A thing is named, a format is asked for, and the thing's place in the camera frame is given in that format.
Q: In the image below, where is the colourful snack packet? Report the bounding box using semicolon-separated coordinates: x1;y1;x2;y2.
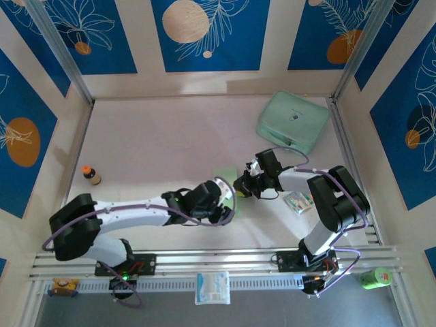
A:
283;191;314;216

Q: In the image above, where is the white blue tissue packet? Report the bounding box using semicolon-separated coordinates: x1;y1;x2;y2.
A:
194;270;232;306

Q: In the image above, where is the aluminium table edge rail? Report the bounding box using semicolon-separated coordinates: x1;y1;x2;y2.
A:
327;97;381;245
49;102;95;253

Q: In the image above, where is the yellow blue toy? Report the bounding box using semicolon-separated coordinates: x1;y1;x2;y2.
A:
50;277;80;298

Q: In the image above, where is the light green cloth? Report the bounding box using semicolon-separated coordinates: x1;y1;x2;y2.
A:
213;166;244;217

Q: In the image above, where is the aluminium frame post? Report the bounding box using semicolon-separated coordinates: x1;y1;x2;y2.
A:
332;0;403;103
24;0;95;106

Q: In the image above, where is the white slotted cable duct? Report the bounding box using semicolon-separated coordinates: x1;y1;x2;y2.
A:
44;275;306;294

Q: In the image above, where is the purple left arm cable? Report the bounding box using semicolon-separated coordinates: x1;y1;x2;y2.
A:
41;175;238;309

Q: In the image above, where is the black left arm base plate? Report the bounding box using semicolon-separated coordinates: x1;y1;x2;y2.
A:
94;252;157;277

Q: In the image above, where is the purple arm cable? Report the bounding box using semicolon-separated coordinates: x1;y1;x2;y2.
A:
41;175;238;309
270;146;371;299

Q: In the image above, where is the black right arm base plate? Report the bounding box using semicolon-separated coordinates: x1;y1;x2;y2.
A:
276;250;338;273

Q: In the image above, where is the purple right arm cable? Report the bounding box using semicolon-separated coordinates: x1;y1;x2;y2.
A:
270;146;371;299

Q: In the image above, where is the green can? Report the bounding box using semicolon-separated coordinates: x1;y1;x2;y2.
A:
359;267;394;290

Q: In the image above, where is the mint green zip pouch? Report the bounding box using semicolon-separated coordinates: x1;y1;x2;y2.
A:
255;90;332;157

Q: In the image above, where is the aluminium mounting rail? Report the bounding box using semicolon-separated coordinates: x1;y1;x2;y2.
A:
29;247;405;281

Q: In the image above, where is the black controller board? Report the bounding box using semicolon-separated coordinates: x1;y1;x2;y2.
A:
108;272;137;294
301;274;341;299

